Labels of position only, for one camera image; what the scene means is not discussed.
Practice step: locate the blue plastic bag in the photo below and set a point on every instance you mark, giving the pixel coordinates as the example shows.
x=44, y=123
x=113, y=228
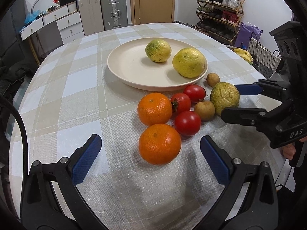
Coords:
x=32, y=18

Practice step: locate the woven basket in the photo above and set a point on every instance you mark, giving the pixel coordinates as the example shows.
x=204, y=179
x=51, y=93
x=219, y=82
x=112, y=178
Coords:
x=263, y=57

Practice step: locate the black jacket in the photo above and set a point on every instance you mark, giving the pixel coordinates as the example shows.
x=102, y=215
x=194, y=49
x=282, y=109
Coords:
x=14, y=76

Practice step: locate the orange mandarin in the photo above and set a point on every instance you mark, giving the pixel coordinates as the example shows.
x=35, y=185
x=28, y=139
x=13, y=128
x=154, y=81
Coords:
x=160, y=143
x=154, y=109

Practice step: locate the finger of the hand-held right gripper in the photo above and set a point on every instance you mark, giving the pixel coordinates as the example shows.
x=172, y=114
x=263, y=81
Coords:
x=239, y=115
x=249, y=89

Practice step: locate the wrinkled yellow-green passion fruit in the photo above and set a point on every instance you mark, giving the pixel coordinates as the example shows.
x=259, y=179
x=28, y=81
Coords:
x=225, y=97

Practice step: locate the person's right hand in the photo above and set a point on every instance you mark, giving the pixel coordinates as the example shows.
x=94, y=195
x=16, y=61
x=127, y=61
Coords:
x=289, y=151

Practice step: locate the yellow passion fruit green patch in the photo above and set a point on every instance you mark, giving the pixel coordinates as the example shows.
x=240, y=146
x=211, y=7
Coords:
x=158, y=51

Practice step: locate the white drawer desk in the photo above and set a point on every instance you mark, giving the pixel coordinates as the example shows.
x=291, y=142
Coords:
x=69, y=25

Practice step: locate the purple bag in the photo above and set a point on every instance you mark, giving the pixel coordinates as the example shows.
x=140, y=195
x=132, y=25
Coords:
x=247, y=34

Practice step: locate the red tomato with green calyx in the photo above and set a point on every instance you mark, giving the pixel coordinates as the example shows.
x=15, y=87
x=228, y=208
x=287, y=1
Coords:
x=182, y=102

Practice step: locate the wooden door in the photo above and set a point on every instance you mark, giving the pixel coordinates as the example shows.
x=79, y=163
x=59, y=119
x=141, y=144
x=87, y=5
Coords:
x=153, y=2

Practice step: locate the silver suitcase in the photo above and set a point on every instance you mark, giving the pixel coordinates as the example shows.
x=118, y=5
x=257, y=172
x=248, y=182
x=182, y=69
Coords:
x=114, y=10

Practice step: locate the yellow bag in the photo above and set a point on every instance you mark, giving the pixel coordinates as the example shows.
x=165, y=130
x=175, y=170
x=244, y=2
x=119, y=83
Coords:
x=243, y=54

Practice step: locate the person's dark clothing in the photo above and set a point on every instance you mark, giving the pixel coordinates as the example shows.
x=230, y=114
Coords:
x=298, y=196

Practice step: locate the beige suitcase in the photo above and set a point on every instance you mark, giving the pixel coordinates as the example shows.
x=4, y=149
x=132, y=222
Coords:
x=91, y=14

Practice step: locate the large yellow citrus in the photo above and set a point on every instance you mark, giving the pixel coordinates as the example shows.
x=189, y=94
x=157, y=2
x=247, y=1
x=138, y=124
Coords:
x=189, y=62

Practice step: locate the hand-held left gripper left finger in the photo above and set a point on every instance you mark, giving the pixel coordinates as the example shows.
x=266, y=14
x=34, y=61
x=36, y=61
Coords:
x=86, y=158

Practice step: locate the small brown longan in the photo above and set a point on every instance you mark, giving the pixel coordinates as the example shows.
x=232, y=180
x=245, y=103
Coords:
x=204, y=110
x=213, y=79

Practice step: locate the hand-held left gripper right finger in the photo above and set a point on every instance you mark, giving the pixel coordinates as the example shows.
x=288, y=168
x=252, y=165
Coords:
x=214, y=160

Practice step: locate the cream round plate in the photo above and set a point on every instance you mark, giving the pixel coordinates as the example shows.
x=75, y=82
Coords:
x=130, y=67

